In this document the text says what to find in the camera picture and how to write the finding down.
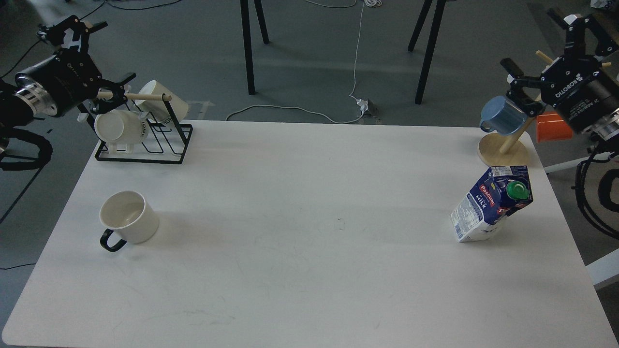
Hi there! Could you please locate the blue white milk carton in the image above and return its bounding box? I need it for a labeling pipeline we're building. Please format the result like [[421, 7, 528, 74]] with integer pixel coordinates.
[[450, 165, 533, 243]]

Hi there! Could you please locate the white mug on rack front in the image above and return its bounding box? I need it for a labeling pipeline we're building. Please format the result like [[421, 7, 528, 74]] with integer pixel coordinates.
[[94, 110, 150, 145]]

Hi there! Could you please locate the black wire cup rack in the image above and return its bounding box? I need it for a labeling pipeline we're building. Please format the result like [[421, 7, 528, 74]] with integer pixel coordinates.
[[86, 92, 193, 164]]

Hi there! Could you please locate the black table leg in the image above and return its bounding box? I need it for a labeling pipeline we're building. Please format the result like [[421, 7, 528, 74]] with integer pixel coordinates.
[[239, 0, 270, 95], [407, 0, 446, 105]]

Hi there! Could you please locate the white mug black handle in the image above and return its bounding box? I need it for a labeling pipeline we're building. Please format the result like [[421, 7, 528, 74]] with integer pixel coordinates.
[[99, 191, 160, 252]]

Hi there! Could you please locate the blue mug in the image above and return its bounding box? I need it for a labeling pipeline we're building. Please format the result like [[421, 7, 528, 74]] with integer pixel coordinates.
[[479, 96, 528, 136]]

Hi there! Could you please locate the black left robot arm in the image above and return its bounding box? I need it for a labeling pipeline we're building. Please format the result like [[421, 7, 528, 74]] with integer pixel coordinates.
[[0, 15, 136, 171]]

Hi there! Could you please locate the wooden mug tree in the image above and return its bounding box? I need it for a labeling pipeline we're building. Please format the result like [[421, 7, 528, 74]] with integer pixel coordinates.
[[478, 58, 618, 166]]

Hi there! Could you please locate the orange mug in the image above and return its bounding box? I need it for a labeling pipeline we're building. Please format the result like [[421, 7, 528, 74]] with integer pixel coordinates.
[[535, 113, 574, 143]]

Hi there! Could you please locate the white mug on rack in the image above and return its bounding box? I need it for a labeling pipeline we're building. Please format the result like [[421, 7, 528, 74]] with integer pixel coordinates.
[[94, 110, 150, 145], [135, 80, 189, 128]]

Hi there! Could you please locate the black table leg left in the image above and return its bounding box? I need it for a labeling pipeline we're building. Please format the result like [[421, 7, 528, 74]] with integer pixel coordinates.
[[239, 0, 270, 95]]

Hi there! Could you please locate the white power cable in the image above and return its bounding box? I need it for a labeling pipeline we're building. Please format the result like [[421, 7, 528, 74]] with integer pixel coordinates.
[[225, 0, 383, 124]]

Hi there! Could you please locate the white mug on rack rear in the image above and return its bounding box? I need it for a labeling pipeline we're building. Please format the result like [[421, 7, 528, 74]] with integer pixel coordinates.
[[135, 80, 189, 128]]

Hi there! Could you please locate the black table leg right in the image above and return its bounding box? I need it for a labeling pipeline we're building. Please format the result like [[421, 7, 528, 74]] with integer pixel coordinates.
[[407, 0, 446, 105]]

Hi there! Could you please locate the white power adapter plug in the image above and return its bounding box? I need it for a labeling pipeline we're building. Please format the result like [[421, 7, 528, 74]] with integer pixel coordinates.
[[356, 99, 378, 117]]

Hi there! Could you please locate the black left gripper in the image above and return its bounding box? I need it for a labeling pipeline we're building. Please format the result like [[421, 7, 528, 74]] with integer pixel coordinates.
[[15, 15, 136, 121]]

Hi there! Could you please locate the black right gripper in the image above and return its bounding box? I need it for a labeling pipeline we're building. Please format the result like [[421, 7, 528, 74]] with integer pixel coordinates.
[[500, 8, 619, 135]]

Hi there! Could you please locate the black floor cable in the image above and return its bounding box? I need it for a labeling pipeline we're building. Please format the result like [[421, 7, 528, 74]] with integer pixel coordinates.
[[0, 0, 182, 79]]

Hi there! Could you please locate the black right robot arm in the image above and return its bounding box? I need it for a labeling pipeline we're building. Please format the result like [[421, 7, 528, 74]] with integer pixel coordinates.
[[501, 7, 619, 239]]

